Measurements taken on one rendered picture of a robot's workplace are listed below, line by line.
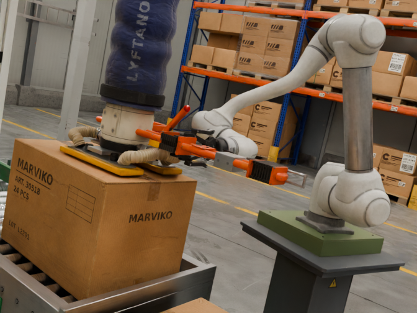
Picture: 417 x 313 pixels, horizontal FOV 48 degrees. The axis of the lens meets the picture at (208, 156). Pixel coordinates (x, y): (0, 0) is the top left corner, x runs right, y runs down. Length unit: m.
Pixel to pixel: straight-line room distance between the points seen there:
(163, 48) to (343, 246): 1.01
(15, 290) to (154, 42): 0.90
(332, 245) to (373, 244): 0.25
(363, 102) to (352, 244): 0.58
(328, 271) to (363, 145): 0.46
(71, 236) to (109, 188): 0.24
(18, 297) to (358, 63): 1.33
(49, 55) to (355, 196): 10.62
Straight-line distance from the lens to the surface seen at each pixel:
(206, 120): 1.81
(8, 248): 1.96
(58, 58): 12.06
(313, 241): 1.86
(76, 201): 1.56
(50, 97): 11.90
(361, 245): 2.02
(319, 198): 1.94
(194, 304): 1.71
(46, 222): 1.73
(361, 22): 1.67
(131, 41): 1.59
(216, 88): 11.73
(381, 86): 8.66
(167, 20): 1.61
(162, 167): 1.65
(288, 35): 9.42
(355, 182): 1.76
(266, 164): 1.27
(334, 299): 2.09
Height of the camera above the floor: 1.29
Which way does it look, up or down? 8 degrees down
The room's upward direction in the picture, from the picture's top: 12 degrees clockwise
